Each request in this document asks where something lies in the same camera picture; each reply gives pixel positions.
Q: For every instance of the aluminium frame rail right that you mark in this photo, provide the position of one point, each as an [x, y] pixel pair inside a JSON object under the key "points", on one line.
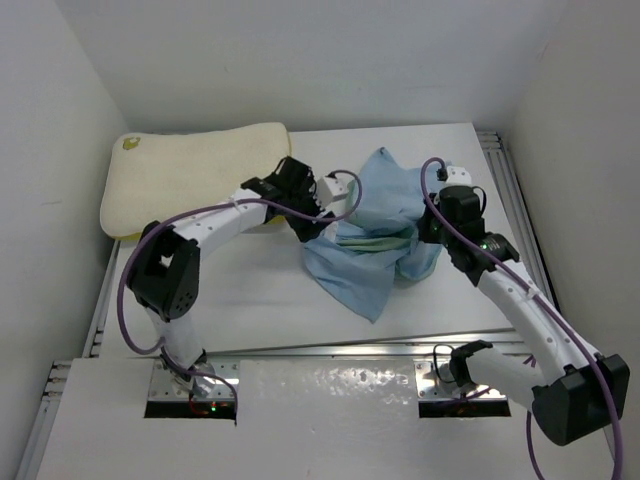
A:
{"points": [[503, 171]]}

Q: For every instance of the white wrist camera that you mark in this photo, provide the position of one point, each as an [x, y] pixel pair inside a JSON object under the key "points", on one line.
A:
{"points": [[329, 190], [454, 176]]}

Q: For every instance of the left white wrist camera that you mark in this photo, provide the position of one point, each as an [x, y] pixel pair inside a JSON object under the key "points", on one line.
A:
{"points": [[329, 190]]}

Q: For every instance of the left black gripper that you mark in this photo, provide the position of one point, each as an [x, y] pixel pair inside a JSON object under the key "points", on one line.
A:
{"points": [[303, 228]]}

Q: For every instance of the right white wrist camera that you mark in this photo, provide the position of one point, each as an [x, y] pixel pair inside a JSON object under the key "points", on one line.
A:
{"points": [[454, 176]]}

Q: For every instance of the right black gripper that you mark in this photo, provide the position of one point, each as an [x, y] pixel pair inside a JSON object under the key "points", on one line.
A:
{"points": [[424, 232]]}

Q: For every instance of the blue green pillowcase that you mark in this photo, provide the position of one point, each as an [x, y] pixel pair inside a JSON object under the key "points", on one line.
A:
{"points": [[360, 258]]}

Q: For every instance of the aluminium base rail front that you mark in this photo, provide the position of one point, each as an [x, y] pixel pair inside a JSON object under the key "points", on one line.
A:
{"points": [[368, 365]]}

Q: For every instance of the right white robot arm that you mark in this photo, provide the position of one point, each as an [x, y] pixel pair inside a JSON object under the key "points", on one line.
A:
{"points": [[573, 390]]}

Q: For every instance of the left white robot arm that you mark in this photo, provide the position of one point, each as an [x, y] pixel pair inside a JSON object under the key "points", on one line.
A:
{"points": [[163, 273]]}

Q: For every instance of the cream yellow pillow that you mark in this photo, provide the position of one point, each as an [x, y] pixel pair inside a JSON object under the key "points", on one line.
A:
{"points": [[156, 176]]}

